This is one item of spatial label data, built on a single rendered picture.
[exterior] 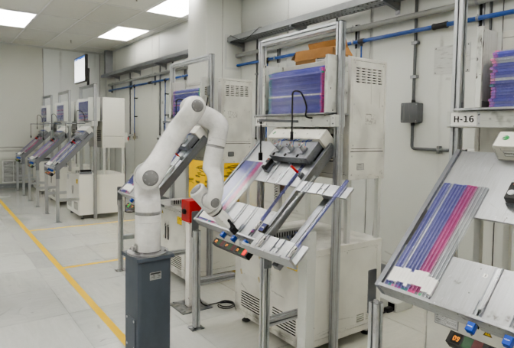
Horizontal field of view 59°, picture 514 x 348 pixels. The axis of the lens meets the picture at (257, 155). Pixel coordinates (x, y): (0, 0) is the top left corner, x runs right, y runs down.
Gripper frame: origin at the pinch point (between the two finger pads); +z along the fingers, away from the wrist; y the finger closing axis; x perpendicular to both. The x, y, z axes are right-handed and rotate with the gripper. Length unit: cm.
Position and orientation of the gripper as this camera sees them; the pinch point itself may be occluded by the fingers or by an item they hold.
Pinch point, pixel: (233, 229)
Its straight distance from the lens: 237.6
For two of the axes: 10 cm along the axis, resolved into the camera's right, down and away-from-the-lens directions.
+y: 5.8, 0.5, -8.1
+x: 5.9, -7.1, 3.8
